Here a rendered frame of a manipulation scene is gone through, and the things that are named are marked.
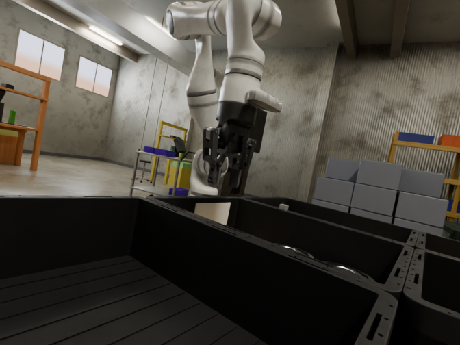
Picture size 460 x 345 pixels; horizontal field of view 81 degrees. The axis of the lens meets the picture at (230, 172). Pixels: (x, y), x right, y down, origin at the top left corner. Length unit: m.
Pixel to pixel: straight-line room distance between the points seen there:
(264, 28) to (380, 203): 3.06
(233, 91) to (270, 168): 7.56
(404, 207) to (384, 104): 4.65
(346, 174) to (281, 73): 5.21
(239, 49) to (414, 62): 7.69
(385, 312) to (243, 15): 0.46
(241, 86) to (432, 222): 3.16
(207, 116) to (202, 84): 0.09
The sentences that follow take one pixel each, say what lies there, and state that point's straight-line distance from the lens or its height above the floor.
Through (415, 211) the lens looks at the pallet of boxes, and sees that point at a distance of 3.49.
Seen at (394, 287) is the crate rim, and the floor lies 0.93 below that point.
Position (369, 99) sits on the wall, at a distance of 7.84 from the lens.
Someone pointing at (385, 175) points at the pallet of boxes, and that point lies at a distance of 3.47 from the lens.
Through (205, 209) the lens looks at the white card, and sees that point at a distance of 0.61.
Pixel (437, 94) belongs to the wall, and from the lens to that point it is 7.92.
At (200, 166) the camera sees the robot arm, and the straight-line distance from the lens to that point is 0.88.
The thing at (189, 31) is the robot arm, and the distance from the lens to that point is 0.75.
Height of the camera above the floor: 1.02
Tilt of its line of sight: 2 degrees down
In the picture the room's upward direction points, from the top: 11 degrees clockwise
